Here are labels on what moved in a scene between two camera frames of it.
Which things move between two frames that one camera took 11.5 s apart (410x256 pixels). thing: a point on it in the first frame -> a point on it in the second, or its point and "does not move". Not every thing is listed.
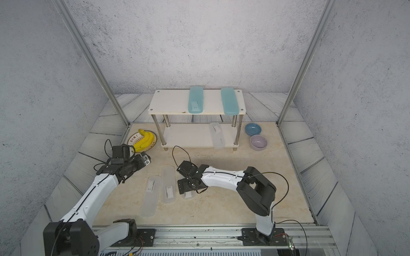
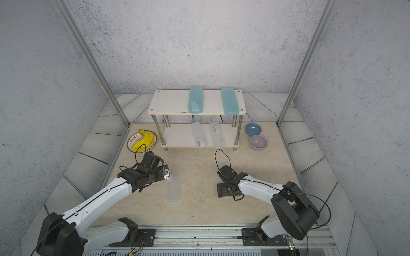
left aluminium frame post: [64, 7] does not move
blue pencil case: [230, 103] does not move
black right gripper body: [186, 184] -> [223, 188]
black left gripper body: [135, 164] -> [157, 176]
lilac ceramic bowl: [258, 142] does not move
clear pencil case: [189, 195] -> [199, 135]
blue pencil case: [195, 102] does not move
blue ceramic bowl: [252, 129] does not move
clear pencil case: [218, 136] does not move
